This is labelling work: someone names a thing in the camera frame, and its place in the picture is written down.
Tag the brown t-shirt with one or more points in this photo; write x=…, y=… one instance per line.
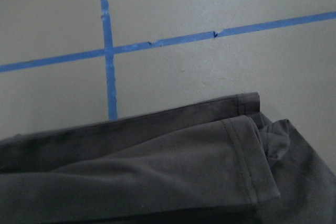
x=218, y=161

